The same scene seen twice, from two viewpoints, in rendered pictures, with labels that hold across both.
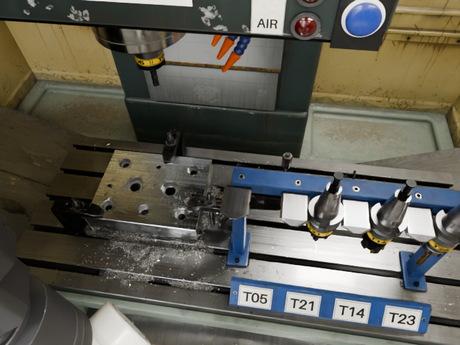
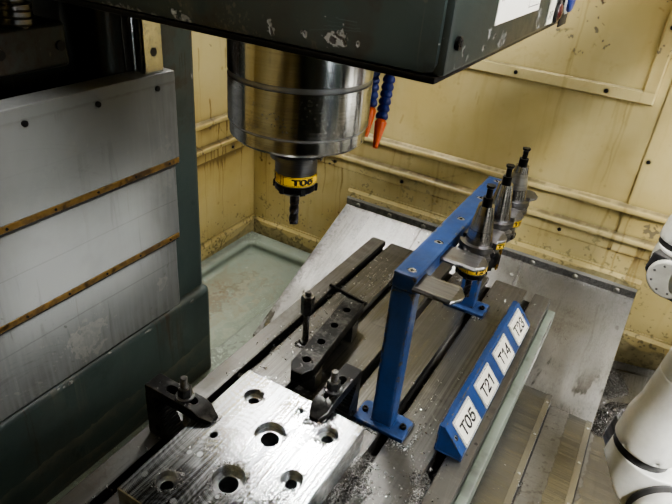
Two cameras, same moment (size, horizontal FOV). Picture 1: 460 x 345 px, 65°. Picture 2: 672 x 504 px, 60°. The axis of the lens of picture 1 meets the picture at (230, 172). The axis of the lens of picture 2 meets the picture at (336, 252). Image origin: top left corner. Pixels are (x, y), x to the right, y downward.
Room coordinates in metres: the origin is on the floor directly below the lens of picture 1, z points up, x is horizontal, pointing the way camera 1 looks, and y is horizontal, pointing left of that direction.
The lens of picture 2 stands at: (0.30, 0.74, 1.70)
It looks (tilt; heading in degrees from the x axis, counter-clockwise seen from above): 31 degrees down; 288
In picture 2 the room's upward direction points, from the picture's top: 5 degrees clockwise
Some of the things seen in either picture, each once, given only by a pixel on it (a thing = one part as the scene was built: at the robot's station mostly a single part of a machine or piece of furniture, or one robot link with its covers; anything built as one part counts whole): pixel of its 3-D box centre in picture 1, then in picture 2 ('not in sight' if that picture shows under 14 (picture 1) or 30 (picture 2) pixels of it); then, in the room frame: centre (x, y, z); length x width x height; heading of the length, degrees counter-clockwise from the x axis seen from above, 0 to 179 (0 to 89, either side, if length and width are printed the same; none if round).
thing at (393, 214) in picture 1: (395, 206); (502, 200); (0.32, -0.28, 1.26); 0.04 x 0.04 x 0.07
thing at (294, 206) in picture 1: (294, 209); (466, 260); (0.35, -0.12, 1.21); 0.07 x 0.05 x 0.01; 170
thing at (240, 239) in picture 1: (239, 220); (393, 359); (0.42, -0.02, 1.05); 0.10 x 0.05 x 0.30; 170
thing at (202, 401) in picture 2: (173, 148); (183, 410); (0.71, 0.17, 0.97); 0.13 x 0.03 x 0.15; 170
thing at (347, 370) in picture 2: (213, 209); (333, 402); (0.50, 0.05, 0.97); 0.13 x 0.03 x 0.15; 80
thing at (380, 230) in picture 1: (387, 220); (496, 222); (0.32, -0.28, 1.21); 0.06 x 0.06 x 0.03
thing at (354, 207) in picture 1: (355, 216); (487, 234); (0.33, -0.23, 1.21); 0.07 x 0.05 x 0.01; 170
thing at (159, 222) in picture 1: (153, 192); (250, 466); (0.57, 0.21, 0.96); 0.29 x 0.23 x 0.05; 80
